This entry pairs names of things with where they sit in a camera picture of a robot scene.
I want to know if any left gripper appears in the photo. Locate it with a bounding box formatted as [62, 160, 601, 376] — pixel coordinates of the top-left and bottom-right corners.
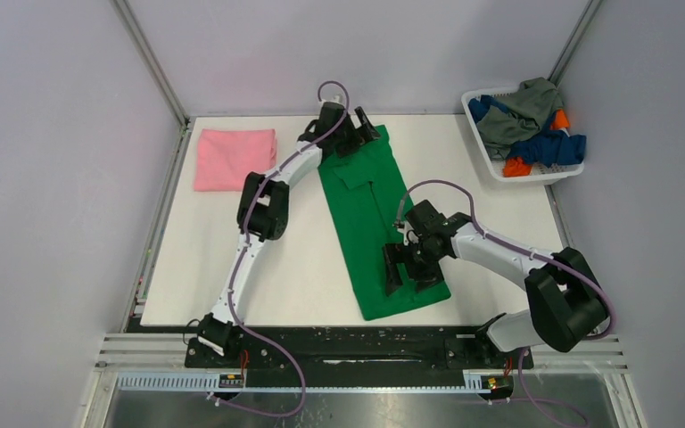
[330, 106, 377, 157]

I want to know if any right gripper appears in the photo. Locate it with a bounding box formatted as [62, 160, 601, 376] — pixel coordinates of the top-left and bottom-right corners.
[383, 240, 446, 295]

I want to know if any green t shirt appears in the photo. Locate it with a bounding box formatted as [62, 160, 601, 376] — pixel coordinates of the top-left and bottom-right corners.
[318, 125, 451, 321]

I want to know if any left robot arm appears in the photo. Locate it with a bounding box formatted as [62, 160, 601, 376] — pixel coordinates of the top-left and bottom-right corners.
[196, 101, 381, 366]

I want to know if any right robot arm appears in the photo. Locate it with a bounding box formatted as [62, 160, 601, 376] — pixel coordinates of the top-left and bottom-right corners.
[383, 201, 610, 367]

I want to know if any folded pink t shirt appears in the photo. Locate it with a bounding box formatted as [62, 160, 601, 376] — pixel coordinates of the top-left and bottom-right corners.
[194, 129, 277, 192]

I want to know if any orange t shirt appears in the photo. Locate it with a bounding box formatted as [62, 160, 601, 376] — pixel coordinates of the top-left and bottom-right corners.
[503, 109, 577, 177]

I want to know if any white plastic basket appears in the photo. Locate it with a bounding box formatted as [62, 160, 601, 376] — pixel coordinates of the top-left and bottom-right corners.
[460, 86, 584, 186]

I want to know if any grey t shirt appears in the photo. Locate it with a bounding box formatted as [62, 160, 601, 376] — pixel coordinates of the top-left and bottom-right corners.
[467, 78, 564, 160]

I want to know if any blue t shirt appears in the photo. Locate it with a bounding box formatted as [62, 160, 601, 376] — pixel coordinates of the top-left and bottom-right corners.
[466, 90, 588, 168]

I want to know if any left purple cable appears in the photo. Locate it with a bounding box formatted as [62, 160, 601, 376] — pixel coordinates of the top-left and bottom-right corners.
[206, 79, 351, 421]

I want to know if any purple cable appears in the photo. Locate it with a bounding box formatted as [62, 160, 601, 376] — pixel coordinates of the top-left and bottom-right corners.
[206, 79, 351, 421]
[395, 179, 618, 428]

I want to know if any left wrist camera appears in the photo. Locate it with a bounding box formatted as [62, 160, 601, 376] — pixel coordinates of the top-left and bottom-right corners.
[324, 93, 344, 105]

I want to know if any white slotted cable duct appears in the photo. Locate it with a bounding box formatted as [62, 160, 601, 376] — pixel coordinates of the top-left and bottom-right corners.
[116, 370, 514, 395]

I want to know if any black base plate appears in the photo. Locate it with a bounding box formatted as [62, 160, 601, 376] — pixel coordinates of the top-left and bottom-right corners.
[184, 325, 520, 386]

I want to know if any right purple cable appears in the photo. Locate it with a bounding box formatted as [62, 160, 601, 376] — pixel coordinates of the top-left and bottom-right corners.
[395, 179, 618, 428]

